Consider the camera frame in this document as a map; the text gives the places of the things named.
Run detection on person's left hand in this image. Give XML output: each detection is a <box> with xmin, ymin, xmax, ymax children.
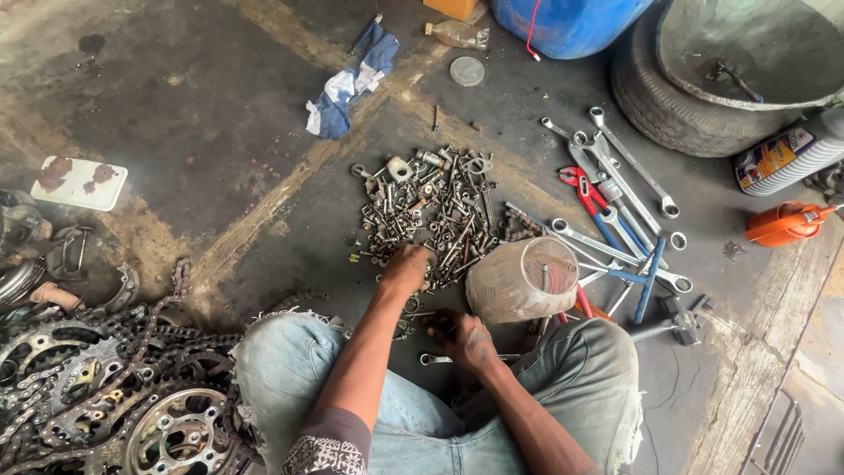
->
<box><xmin>377</xmin><ymin>244</ymin><xmax>437</xmax><ymax>298</ymax></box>

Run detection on person's right hand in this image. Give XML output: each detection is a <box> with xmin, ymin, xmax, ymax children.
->
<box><xmin>425</xmin><ymin>310</ymin><xmax>502</xmax><ymax>377</ymax></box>

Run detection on small silver wrench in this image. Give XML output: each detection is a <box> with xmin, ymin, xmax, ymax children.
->
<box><xmin>419</xmin><ymin>352</ymin><xmax>523</xmax><ymax>366</ymax></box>

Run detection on pile of bolts and nuts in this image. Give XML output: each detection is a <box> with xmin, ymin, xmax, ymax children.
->
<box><xmin>348</xmin><ymin>145</ymin><xmax>549</xmax><ymax>299</ymax></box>

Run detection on clear plastic jar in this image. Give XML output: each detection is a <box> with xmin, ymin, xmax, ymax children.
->
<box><xmin>466</xmin><ymin>235</ymin><xmax>582</xmax><ymax>325</ymax></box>

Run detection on thin silver wrench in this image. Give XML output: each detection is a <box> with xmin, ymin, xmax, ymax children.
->
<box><xmin>504</xmin><ymin>201</ymin><xmax>624</xmax><ymax>271</ymax></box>

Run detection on red screwdriver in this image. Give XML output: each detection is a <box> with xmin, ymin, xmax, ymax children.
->
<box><xmin>558</xmin><ymin>284</ymin><xmax>596</xmax><ymax>324</ymax></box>

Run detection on person's blue jeans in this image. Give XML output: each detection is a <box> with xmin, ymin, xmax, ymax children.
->
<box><xmin>232</xmin><ymin>310</ymin><xmax>644</xmax><ymax>475</ymax></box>

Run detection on silver open-end wrench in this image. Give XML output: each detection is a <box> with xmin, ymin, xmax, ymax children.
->
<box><xmin>541</xmin><ymin>117</ymin><xmax>622</xmax><ymax>171</ymax></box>

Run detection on blue and white rag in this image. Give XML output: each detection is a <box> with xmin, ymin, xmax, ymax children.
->
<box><xmin>305</xmin><ymin>22</ymin><xmax>401</xmax><ymax>141</ymax></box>

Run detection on clear round plastic lid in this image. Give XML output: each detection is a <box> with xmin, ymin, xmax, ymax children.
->
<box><xmin>449</xmin><ymin>56</ymin><xmax>486</xmax><ymax>88</ymax></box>

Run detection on blue cross wrench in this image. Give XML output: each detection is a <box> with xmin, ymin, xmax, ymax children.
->
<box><xmin>605</xmin><ymin>237</ymin><xmax>668</xmax><ymax>325</ymax></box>

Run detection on empty clear plastic bottle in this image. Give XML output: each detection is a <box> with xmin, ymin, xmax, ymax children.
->
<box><xmin>424</xmin><ymin>20</ymin><xmax>491</xmax><ymax>51</ymax></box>

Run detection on long silver combination wrench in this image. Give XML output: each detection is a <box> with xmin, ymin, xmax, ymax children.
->
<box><xmin>589</xmin><ymin>106</ymin><xmax>681</xmax><ymax>220</ymax></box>

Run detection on black hammer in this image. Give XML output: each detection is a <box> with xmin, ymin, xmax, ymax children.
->
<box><xmin>626</xmin><ymin>293</ymin><xmax>717</xmax><ymax>348</ymax></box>

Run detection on orange box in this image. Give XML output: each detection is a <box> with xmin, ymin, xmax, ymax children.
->
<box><xmin>422</xmin><ymin>0</ymin><xmax>481</xmax><ymax>21</ymax></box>

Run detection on blue plastic barrel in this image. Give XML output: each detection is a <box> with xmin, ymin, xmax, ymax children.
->
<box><xmin>488</xmin><ymin>0</ymin><xmax>655</xmax><ymax>61</ymax></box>

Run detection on worn black tyre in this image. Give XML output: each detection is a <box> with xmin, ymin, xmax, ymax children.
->
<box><xmin>609</xmin><ymin>0</ymin><xmax>844</xmax><ymax>158</ymax></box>

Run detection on grey brake shoe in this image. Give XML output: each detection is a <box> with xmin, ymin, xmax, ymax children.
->
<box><xmin>104</xmin><ymin>263</ymin><xmax>141</xmax><ymax>315</ymax></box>

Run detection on stained white tray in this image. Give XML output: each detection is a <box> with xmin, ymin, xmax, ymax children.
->
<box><xmin>29</xmin><ymin>155</ymin><xmax>129</xmax><ymax>212</ymax></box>

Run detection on orange oil can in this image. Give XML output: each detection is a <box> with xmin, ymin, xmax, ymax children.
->
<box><xmin>745</xmin><ymin>201</ymin><xmax>844</xmax><ymax>249</ymax></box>

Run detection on metal grate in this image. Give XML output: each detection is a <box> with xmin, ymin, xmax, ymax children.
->
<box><xmin>750</xmin><ymin>389</ymin><xmax>807</xmax><ymax>475</ymax></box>

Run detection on white oil bottle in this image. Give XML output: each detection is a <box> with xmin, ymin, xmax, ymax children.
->
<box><xmin>733</xmin><ymin>108</ymin><xmax>844</xmax><ymax>197</ymax></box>

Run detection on heap of engine parts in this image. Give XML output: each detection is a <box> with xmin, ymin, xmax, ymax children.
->
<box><xmin>0</xmin><ymin>189</ymin><xmax>97</xmax><ymax>312</ymax></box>

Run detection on grey metal basin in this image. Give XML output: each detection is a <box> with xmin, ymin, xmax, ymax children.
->
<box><xmin>655</xmin><ymin>0</ymin><xmax>844</xmax><ymax>112</ymax></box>

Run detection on red pliers with blue handles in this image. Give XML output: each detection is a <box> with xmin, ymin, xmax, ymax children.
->
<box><xmin>558</xmin><ymin>165</ymin><xmax>650</xmax><ymax>259</ymax></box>

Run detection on silver wrench with ring ends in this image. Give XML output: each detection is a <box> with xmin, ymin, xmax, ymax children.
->
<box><xmin>550</xmin><ymin>218</ymin><xmax>695</xmax><ymax>295</ymax></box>

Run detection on broad silver ring wrench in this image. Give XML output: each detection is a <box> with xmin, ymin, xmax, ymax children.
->
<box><xmin>570</xmin><ymin>130</ymin><xmax>663</xmax><ymax>237</ymax></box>

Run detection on blue handled tool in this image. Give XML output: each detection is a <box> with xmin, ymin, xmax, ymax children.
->
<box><xmin>347</xmin><ymin>12</ymin><xmax>385</xmax><ymax>58</ymax></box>

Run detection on red cable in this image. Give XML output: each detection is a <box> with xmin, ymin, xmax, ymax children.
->
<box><xmin>525</xmin><ymin>0</ymin><xmax>543</xmax><ymax>62</ymax></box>

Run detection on heap of chains and sprockets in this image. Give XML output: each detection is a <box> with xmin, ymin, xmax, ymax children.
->
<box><xmin>0</xmin><ymin>257</ymin><xmax>331</xmax><ymax>475</ymax></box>

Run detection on dark tool with handle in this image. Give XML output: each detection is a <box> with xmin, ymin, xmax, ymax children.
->
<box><xmin>704</xmin><ymin>58</ymin><xmax>766</xmax><ymax>104</ymax></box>

